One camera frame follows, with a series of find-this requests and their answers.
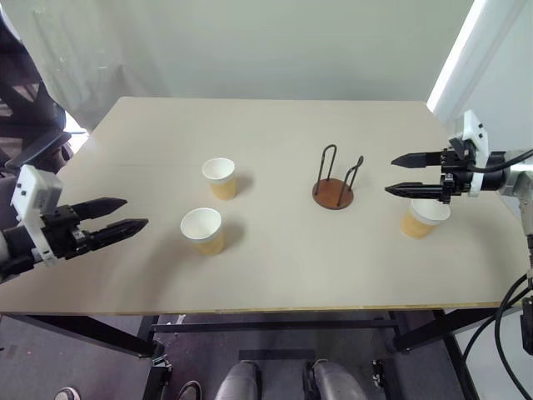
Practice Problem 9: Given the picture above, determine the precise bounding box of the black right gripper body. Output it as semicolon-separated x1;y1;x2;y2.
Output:
440;138;476;206

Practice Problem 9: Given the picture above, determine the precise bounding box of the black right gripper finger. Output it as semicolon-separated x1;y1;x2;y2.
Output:
383;182;444;201
390;151;444;169

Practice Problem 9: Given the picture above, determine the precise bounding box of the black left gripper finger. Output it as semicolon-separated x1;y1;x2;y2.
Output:
88;217;150;251
73;197;128;223

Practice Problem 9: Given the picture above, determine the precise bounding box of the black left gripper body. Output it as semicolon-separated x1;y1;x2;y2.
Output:
39;203;96;260

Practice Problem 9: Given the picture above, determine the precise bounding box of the yellow paper cup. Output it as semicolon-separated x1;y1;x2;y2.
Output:
180;207;227;257
202;157;237;202
400;198;452;240

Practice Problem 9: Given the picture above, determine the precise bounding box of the black office chair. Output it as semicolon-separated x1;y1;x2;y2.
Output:
0;0;91;187

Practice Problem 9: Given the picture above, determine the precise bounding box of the black box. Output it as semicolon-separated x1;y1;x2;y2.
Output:
520;295;533;356

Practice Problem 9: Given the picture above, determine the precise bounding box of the dark shoe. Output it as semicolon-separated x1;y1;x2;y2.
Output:
176;380;203;400

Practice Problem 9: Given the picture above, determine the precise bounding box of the dark grey rounded foot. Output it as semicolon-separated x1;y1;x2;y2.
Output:
213;361;262;400
310;361;371;400

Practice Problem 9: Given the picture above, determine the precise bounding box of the black floor strip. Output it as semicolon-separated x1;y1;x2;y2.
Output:
237;348;316;363

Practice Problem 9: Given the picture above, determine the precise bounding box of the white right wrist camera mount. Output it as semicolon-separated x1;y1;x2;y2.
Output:
447;109;491;198

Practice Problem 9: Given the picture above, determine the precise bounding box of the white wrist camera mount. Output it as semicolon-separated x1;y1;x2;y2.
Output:
10;163;63;268
447;109;491;198

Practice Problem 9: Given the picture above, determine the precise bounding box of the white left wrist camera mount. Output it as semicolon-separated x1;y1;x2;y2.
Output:
10;163;63;268

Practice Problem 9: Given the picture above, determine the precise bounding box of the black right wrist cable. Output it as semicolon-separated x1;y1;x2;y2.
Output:
468;148;533;173

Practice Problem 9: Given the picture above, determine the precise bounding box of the brown wire cup holder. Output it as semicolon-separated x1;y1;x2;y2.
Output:
311;143;366;211

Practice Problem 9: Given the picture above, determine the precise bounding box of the black table frame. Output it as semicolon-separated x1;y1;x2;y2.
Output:
0;307;505;360

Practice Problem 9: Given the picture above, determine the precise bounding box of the black cable bundle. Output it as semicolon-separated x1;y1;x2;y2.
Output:
460;232;533;400

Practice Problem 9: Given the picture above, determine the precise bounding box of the black metal stand frame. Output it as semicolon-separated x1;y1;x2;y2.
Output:
141;312;480;400

